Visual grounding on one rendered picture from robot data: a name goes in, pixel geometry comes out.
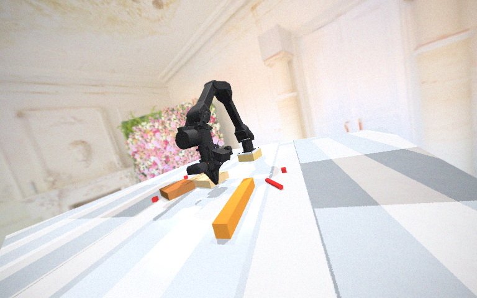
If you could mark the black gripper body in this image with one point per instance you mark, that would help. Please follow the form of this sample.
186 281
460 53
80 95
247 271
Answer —
204 164

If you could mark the red cylinder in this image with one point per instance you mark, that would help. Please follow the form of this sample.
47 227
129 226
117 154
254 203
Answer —
273 183

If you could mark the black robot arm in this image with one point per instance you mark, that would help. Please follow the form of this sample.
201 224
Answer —
196 131

